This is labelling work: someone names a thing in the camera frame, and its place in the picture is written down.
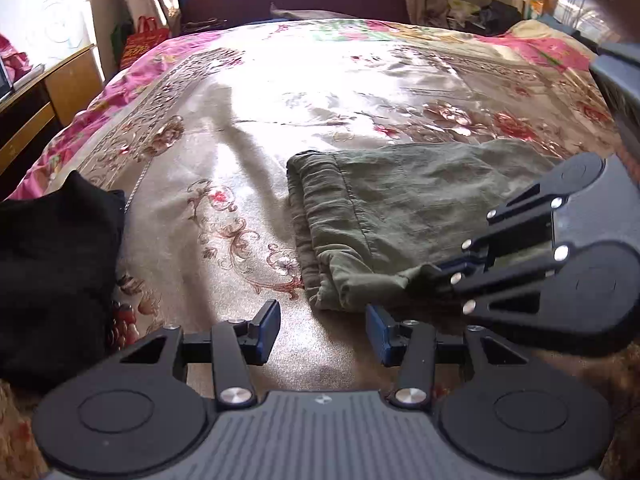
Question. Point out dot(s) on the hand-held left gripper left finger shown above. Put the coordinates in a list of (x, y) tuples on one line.
[(270, 321)]

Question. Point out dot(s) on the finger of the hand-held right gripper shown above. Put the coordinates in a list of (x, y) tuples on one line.
[(452, 265), (450, 287)]

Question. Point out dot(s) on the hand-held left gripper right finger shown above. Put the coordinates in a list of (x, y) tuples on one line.
[(375, 331)]

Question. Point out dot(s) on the olive green pants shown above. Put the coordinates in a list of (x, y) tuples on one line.
[(400, 200)]

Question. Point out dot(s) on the floral satin bedspread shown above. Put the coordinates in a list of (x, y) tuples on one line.
[(240, 110)]

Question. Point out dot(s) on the black folded cloth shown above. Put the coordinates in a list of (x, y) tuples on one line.
[(55, 270)]

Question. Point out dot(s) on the black bag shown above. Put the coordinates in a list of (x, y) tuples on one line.
[(497, 15)]

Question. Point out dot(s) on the dark wooden board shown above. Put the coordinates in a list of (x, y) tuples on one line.
[(597, 10)]

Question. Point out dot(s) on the yellow packet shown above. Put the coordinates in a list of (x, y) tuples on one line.
[(541, 0)]

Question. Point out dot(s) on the grey pillow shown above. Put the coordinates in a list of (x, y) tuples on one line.
[(295, 11)]

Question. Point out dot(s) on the red shopping bag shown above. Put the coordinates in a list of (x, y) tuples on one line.
[(142, 40)]

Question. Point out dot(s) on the wooden bedside cabinet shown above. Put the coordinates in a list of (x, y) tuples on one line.
[(45, 95)]

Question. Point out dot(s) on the pink cloth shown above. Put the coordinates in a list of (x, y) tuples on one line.
[(12, 60)]

